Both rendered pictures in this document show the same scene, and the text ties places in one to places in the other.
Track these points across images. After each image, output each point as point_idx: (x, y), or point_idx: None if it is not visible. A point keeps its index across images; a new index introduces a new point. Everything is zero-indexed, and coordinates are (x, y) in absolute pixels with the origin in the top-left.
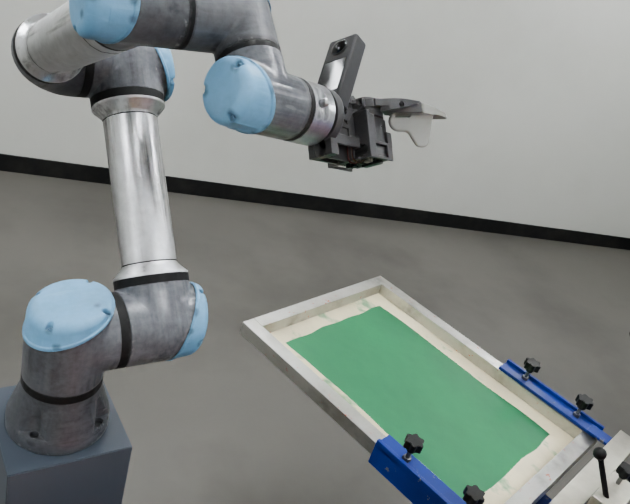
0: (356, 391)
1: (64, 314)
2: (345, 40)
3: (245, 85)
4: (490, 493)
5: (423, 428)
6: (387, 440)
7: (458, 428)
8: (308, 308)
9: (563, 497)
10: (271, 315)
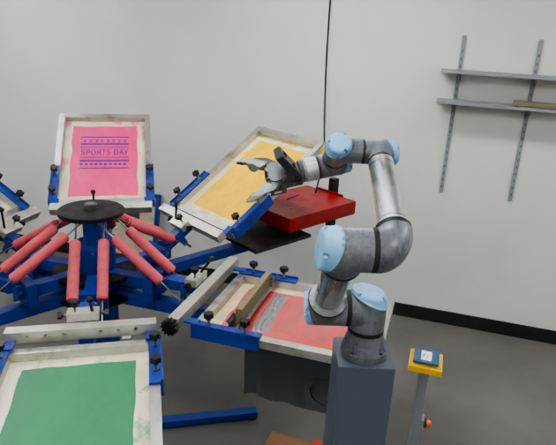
0: (122, 428)
1: (373, 287)
2: (282, 150)
3: None
4: (116, 360)
5: (106, 395)
6: (154, 380)
7: (81, 388)
8: None
9: (104, 325)
10: None
